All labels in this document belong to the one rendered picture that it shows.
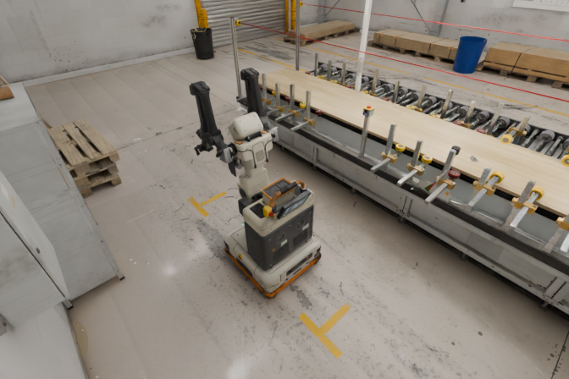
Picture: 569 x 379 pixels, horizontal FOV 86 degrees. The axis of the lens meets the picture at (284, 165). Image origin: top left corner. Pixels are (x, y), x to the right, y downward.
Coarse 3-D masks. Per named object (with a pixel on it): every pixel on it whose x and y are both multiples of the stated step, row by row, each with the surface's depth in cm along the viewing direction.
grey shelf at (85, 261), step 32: (0, 128) 172; (32, 128) 178; (0, 160) 174; (32, 160) 185; (32, 192) 192; (64, 192) 205; (64, 224) 214; (96, 224) 304; (64, 256) 224; (96, 256) 241
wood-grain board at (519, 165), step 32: (320, 96) 366; (352, 96) 365; (384, 128) 300; (416, 128) 299; (448, 128) 298; (480, 160) 253; (512, 160) 252; (544, 160) 252; (512, 192) 220; (544, 192) 219
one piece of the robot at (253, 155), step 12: (264, 132) 228; (240, 144) 215; (252, 144) 217; (264, 144) 224; (240, 156) 217; (252, 156) 220; (264, 156) 228; (252, 168) 225; (264, 168) 247; (240, 180) 241; (252, 180) 239; (264, 180) 248; (240, 192) 250; (252, 192) 244
